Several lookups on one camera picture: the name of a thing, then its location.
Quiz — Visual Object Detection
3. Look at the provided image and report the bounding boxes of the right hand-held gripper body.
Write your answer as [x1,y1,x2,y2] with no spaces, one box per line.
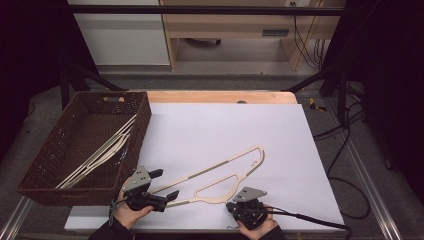
[226,186,269,231]

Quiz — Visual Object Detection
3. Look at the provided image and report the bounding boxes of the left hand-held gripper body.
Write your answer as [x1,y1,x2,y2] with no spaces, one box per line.
[121,164,168,213]

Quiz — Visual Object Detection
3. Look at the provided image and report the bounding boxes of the cream wooden hanger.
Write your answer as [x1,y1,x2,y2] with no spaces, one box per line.
[54,114,138,190]
[148,144,267,231]

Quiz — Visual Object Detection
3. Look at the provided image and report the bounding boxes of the brown woven plastic basket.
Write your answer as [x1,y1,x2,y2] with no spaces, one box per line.
[16,90,153,207]

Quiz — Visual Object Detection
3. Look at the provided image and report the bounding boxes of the person's left hand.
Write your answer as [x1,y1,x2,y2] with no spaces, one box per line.
[114,179,155,231]

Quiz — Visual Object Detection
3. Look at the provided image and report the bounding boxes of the person's right hand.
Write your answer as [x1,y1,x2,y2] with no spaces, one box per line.
[236,213,280,240]

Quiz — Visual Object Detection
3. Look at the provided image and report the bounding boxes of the white paper sheet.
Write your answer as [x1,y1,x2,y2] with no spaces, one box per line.
[63,102,346,234]

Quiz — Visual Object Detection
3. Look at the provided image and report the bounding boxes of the yellow and black tape piece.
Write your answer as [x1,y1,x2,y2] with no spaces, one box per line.
[308,97,328,113]

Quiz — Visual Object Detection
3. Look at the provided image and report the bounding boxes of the black metal stand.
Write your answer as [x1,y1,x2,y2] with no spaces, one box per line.
[283,63,350,125]
[59,63,130,111]

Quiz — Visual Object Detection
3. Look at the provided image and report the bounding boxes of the black object under desk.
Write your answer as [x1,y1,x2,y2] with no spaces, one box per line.
[183,37,222,47]

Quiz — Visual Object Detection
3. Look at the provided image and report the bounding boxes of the white cabinet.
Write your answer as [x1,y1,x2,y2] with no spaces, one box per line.
[67,0,171,67]

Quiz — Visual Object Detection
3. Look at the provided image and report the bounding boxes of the light wooden desk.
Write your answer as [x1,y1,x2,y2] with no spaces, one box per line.
[159,0,348,72]

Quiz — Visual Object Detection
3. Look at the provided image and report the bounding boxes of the black curtain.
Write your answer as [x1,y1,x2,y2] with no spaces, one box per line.
[0,0,101,161]
[319,0,424,204]

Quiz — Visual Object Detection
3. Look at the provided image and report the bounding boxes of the grey left gripper cable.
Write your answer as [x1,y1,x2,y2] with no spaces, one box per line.
[108,198,128,227]

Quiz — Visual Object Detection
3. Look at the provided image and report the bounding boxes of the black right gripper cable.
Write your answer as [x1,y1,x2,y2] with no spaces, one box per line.
[263,126,372,240]

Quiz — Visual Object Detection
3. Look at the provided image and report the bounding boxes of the black floor cables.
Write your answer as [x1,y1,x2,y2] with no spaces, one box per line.
[312,81,368,141]

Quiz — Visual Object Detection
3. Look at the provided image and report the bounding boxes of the aluminium rail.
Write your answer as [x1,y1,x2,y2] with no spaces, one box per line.
[324,99,403,240]
[0,196,34,240]

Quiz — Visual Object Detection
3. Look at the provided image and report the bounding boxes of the black hanging wall cables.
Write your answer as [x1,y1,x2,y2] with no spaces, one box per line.
[291,1,326,70]

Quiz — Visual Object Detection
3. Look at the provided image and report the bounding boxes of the grey desk drawer handle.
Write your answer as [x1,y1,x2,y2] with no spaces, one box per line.
[262,29,290,37]

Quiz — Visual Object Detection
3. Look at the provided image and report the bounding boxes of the black horizontal frame bar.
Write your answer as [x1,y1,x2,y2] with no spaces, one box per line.
[66,4,346,17]

